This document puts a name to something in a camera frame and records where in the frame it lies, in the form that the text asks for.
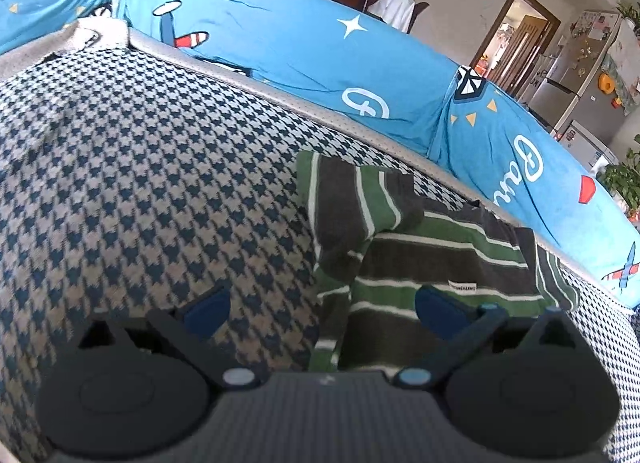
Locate brown door frame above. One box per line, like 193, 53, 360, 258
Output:
470, 0, 561, 99

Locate blue printed sofa cover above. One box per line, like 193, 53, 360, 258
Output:
0, 0, 640, 309

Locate leafy houseplant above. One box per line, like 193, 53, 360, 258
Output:
616, 0, 640, 33

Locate white chest freezer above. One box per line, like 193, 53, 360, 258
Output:
557, 120, 618, 171

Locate dark wooden chair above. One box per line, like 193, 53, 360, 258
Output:
407, 0, 431, 34

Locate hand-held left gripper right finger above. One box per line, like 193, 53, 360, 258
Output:
392, 285, 583, 389

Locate potted green plant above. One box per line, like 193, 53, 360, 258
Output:
597, 136, 640, 221

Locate table with white cloth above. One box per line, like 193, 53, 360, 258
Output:
370, 0, 416, 34

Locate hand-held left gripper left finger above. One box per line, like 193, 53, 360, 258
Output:
77, 287, 262, 390

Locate silver refrigerator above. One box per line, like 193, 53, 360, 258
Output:
520, 10, 621, 133

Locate green brown striped shirt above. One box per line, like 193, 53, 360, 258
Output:
295, 150, 581, 374

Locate houndstooth sofa mat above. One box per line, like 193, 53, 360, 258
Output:
0, 18, 640, 463

